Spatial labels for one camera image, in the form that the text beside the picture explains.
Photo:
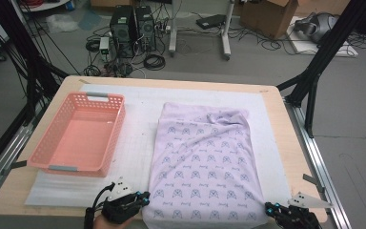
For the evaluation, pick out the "white metal stand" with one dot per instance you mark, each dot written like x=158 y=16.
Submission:
x=226 y=38

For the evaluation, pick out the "large black computer tower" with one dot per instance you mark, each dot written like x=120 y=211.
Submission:
x=122 y=31

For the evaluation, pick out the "white round table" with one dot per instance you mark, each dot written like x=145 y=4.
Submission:
x=47 y=5

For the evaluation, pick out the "lilac printed garment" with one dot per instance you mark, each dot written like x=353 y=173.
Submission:
x=203 y=165

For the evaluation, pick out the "clear plastic bag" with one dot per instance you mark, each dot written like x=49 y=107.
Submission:
x=62 y=23

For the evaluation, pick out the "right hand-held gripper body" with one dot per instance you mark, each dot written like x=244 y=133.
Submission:
x=298 y=219

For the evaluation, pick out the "blue sheet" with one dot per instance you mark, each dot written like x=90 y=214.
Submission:
x=89 y=19

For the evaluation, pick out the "slim black computer tower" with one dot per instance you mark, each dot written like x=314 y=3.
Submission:
x=146 y=28

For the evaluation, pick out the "person's left hand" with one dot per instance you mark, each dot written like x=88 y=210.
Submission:
x=108 y=225

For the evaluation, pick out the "flat black device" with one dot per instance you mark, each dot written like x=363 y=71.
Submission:
x=210 y=21

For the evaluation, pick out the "grey metal bracket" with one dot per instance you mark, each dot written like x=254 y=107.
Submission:
x=16 y=165
x=313 y=181

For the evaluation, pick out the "aluminium rail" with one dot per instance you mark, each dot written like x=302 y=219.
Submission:
x=6 y=159
x=314 y=152

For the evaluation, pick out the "open cardboard box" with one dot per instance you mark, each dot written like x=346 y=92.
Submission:
x=267 y=17

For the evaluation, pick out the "grey rounded machine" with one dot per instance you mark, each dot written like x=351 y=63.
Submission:
x=317 y=27

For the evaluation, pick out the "white grid mat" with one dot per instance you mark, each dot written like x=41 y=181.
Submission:
x=139 y=127

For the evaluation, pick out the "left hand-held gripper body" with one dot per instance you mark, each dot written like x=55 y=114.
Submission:
x=120 y=206

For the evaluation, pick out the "white flat board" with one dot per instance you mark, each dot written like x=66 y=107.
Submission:
x=305 y=47

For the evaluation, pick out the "pink plastic basket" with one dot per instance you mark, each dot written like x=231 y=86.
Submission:
x=76 y=140

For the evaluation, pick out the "small white box green light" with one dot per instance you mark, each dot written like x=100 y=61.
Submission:
x=104 y=44

